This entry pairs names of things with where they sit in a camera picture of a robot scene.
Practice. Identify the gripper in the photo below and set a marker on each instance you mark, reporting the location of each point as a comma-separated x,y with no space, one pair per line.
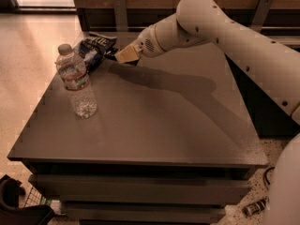
145,45

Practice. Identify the black rxbar chocolate bar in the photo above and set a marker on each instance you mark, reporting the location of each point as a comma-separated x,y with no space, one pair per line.
110,54

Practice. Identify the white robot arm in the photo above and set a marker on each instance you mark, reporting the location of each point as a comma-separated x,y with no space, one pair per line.
274,67

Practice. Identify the blue chip bag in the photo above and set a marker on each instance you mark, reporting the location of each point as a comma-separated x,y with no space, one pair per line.
92,49

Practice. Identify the clear plastic water bottle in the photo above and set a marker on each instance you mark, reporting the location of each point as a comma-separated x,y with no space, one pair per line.
73,73

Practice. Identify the grey drawer cabinet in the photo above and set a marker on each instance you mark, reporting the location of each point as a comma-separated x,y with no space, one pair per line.
171,143

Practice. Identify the black bin on floor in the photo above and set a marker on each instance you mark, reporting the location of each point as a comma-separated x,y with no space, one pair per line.
10,211

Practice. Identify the left metal bracket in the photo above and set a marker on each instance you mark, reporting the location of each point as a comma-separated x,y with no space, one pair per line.
121,15

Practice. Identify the metal bracket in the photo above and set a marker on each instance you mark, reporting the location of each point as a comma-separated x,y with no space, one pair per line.
121,15
260,14

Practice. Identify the right metal bracket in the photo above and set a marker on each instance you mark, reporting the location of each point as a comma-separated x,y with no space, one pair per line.
260,14

